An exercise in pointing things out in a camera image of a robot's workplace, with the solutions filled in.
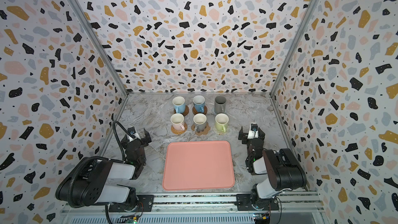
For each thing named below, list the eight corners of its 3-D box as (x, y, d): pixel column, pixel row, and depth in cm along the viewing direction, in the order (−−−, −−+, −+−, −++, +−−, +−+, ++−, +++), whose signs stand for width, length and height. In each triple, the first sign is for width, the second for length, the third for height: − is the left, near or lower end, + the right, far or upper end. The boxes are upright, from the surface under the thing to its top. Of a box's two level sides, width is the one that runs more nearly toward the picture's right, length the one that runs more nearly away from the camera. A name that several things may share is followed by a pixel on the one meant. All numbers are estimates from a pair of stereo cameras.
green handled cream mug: (215, 137, 99) (216, 128, 91) (215, 123, 106) (215, 113, 98) (227, 138, 99) (229, 128, 91) (226, 123, 106) (228, 113, 98)
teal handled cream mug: (193, 136, 100) (192, 126, 92) (194, 122, 106) (193, 113, 98) (206, 136, 100) (206, 126, 92) (206, 123, 106) (206, 113, 98)
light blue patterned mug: (193, 117, 109) (192, 108, 101) (194, 105, 117) (193, 94, 109) (205, 118, 109) (205, 108, 101) (205, 105, 117) (205, 94, 109)
